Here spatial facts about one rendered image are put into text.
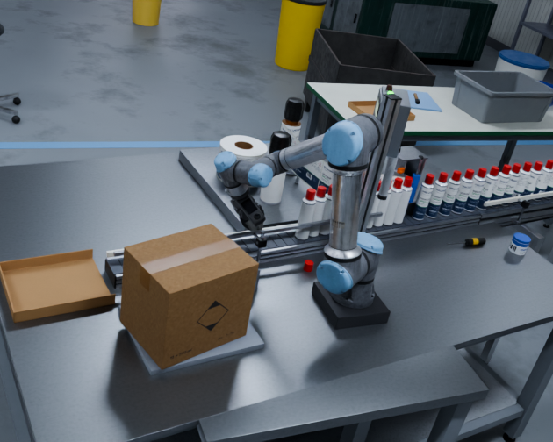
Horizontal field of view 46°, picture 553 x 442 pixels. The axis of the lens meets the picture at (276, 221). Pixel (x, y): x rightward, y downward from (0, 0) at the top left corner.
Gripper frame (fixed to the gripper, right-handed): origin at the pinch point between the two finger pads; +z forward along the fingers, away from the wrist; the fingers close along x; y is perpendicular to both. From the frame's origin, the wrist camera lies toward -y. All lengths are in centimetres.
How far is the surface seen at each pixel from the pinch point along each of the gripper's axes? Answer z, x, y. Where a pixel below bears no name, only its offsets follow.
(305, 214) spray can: 3.5, -18.1, -1.9
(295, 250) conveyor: 13.6, -8.5, -4.7
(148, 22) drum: 156, -94, 555
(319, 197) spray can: 1.7, -26.0, -0.3
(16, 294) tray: -33, 77, 0
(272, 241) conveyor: 8.0, -2.9, 0.1
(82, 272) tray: -22, 59, 6
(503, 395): 116, -58, -51
